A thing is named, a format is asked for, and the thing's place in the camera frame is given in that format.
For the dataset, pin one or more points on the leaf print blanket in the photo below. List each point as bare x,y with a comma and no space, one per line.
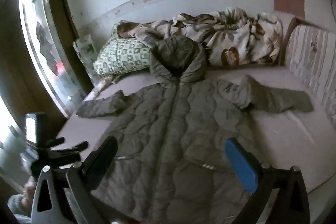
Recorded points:
236,37

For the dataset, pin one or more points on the bed with pale mattress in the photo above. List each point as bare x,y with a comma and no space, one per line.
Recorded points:
275,129

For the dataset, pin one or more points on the green patterned pillow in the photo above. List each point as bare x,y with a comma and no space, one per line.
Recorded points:
120,56

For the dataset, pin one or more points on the small floral pillow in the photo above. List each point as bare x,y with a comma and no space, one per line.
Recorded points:
84,49

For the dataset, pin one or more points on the pink headboard cushion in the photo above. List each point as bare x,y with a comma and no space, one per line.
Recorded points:
288,1

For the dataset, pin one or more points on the beige striped cloth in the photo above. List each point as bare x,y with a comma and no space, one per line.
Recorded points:
105,83

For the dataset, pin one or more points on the glass door pane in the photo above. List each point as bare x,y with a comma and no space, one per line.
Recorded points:
39,29

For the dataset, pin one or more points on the striped bolster cushion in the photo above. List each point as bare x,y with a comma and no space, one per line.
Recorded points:
312,56

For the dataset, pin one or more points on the olive quilted puffer jacket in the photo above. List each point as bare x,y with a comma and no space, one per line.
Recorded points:
170,121

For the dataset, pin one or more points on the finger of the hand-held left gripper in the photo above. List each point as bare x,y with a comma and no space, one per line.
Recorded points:
73,150
55,142

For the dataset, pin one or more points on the person's left forearm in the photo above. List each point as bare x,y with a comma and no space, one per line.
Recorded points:
17,204

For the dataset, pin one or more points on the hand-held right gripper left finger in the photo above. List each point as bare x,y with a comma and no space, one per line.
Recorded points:
103,153

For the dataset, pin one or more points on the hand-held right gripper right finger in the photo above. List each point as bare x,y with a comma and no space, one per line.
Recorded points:
240,161

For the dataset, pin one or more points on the person's left hand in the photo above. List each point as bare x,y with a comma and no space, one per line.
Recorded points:
29,192

